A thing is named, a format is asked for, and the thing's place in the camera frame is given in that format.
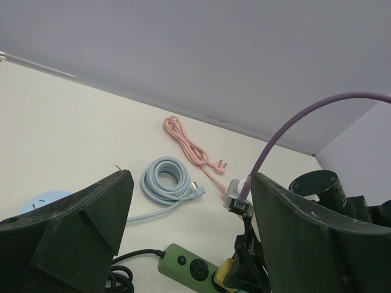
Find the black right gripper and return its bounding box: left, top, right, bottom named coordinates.
left=224, top=217, right=272, bottom=292

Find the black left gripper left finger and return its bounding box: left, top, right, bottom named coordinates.
left=1, top=170, right=134, bottom=292

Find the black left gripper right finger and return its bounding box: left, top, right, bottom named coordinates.
left=251, top=173, right=390, bottom=292

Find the green power strip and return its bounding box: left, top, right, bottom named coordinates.
left=158, top=244, right=228, bottom=293

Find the round blue power socket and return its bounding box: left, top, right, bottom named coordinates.
left=18, top=190, right=72, bottom=215

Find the black power cable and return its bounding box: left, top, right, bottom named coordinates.
left=103, top=248, right=167, bottom=293

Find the light blue coiled cable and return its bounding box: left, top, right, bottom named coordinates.
left=126, top=156, right=207, bottom=223

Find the pink coiled cable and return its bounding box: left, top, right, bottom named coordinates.
left=163, top=115, right=228, bottom=199

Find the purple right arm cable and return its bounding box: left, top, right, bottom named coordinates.
left=235, top=91, right=391, bottom=210

